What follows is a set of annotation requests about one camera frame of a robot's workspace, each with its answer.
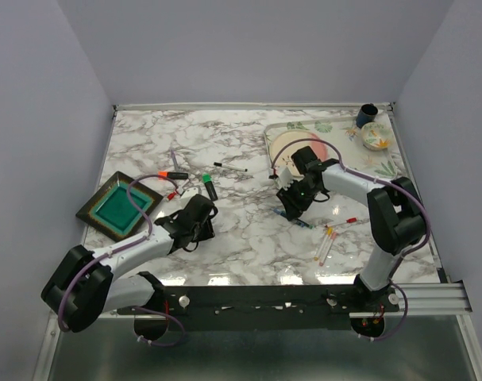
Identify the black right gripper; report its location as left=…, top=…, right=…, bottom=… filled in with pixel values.
left=276, top=179, right=320, bottom=221

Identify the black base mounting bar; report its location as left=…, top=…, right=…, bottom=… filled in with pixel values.
left=117, top=283, right=400, bottom=333

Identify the orange cap black highlighter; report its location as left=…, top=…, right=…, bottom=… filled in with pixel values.
left=158, top=171, right=189, bottom=180

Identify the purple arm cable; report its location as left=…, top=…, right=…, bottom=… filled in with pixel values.
left=268, top=138, right=431, bottom=279
left=57, top=174, right=182, bottom=333

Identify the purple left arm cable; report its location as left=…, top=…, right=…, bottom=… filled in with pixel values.
left=57, top=174, right=182, bottom=333

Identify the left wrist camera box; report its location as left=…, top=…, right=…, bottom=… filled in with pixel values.
left=179, top=187, right=202, bottom=208

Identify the square teal black dish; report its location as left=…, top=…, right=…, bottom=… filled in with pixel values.
left=75, top=171, right=145, bottom=242

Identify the pink cap white marker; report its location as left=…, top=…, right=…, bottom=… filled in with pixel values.
left=319, top=232, right=337, bottom=267

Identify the dark blue cup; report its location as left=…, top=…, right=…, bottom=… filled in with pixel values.
left=355, top=103, right=378, bottom=129

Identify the black cap white marker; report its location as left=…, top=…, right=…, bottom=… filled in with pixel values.
left=213, top=162, right=248, bottom=172

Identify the floral leaf pattern tray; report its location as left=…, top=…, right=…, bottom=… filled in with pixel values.
left=264, top=113, right=407, bottom=180

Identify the yellow cap white marker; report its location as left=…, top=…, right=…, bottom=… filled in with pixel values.
left=314, top=227, right=333, bottom=261

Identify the small floral bowl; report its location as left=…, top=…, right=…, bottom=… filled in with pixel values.
left=361, top=122, right=394, bottom=151

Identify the green cap black highlighter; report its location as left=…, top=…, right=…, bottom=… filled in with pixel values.
left=202, top=173, right=218, bottom=202

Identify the aluminium frame rail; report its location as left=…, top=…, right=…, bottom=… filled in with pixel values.
left=400, top=283, right=472, bottom=316

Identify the teal ballpoint pen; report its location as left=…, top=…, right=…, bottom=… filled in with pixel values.
left=295, top=219, right=314, bottom=229

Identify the cream and pink plate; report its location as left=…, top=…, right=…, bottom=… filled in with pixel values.
left=269, top=130, right=328, bottom=178

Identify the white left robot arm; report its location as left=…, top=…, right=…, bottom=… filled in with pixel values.
left=41, top=194, right=218, bottom=333

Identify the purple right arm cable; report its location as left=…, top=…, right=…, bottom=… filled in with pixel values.
left=268, top=138, right=431, bottom=279

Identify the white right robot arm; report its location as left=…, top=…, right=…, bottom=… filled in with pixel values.
left=276, top=146, right=430, bottom=311

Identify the blue ballpoint pen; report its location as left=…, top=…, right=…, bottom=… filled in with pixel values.
left=272, top=208, right=287, bottom=218

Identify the purple pen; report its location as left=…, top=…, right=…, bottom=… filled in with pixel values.
left=170, top=148, right=179, bottom=171

